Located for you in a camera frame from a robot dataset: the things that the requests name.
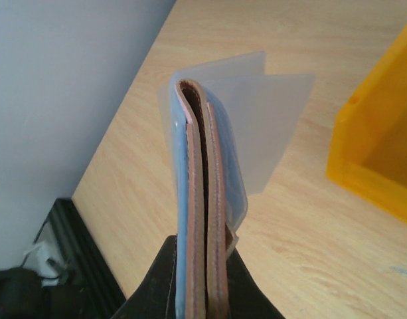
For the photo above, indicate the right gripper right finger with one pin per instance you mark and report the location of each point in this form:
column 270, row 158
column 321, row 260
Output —
column 246, row 300

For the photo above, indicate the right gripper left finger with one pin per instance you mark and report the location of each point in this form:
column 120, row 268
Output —
column 155, row 296

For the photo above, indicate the yellow bin with beige cards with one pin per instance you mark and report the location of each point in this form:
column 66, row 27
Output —
column 368, row 150

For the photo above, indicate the left black frame post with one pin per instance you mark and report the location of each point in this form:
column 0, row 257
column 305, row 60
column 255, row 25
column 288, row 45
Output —
column 83, row 262

